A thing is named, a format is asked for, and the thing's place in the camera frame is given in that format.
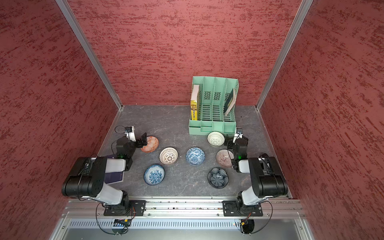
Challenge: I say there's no dark petal pattern bowl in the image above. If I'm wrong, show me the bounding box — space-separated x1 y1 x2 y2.
207 168 229 189

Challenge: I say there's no pink striped bowl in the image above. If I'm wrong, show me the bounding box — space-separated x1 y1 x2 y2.
216 149 234 168

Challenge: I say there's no blue floral bowl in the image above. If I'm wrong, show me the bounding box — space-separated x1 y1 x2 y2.
144 164 165 186

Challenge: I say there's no green plastic file organizer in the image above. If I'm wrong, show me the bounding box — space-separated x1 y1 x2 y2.
189 76 239 137

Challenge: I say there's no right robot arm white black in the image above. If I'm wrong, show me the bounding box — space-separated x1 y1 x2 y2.
228 135 289 212

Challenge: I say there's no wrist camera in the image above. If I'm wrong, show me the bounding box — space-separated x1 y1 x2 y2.
125 126 136 142
233 128 243 143

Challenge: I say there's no left corner aluminium post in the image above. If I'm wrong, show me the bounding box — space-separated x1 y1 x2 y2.
56 0 124 111

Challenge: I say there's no blue damask bowl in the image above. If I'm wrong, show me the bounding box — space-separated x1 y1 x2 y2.
186 147 205 166

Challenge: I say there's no red patterned bowl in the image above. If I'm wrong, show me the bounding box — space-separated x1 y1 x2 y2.
141 136 159 153

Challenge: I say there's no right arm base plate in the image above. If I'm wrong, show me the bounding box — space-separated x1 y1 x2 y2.
222 201 263 217

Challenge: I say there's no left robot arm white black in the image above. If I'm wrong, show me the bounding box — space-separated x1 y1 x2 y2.
62 133 148 216

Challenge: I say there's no purple book yellow label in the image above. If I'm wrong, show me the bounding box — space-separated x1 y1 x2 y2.
104 157 126 184

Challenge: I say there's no right corner aluminium post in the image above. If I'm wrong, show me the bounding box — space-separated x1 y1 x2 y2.
256 0 313 112

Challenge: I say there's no yellow white book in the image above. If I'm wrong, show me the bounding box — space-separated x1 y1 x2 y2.
190 85 200 121

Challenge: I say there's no green triangle white bowl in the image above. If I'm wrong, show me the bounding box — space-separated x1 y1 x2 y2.
207 132 225 147

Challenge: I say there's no aluminium rail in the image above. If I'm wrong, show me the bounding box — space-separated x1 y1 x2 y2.
61 196 307 220

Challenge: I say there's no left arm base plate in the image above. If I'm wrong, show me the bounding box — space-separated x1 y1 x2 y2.
104 200 146 217

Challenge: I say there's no corner aluminium post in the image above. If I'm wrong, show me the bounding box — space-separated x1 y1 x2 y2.
56 0 124 111
256 0 313 112

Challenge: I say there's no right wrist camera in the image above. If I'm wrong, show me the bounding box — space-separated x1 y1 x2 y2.
233 128 243 143

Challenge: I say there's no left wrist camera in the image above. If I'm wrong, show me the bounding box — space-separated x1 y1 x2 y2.
125 126 136 142

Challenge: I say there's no dark green book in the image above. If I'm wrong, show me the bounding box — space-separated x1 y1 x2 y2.
224 88 237 116

